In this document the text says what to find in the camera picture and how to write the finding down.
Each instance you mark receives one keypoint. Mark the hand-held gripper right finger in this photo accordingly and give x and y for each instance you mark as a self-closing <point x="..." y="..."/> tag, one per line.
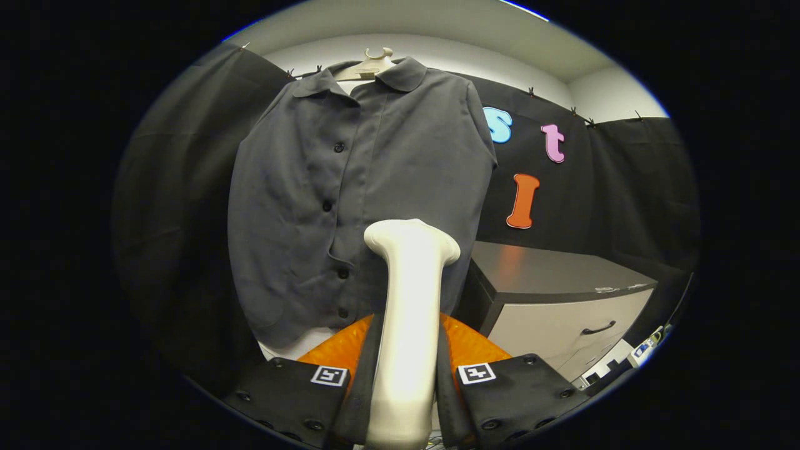
<point x="447" y="400"/>

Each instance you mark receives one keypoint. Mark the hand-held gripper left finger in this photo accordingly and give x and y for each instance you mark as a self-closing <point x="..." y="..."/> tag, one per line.
<point x="364" y="394"/>

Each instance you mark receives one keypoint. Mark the white garment steamer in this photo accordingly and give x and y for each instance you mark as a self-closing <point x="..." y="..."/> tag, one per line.
<point x="409" y="312"/>

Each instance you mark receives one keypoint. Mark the dark grey button shirt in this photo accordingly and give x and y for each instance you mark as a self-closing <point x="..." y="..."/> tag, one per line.
<point x="300" y="206"/>

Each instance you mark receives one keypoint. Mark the white garment backing board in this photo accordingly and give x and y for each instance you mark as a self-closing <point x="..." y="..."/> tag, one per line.
<point x="300" y="344"/>

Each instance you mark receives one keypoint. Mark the cream plastic clothes hanger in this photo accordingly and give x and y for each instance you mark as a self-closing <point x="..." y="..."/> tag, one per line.
<point x="369" y="67"/>

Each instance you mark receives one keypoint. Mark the beige cabinet with grey top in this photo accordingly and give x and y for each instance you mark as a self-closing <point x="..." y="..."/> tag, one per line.
<point x="562" y="319"/>

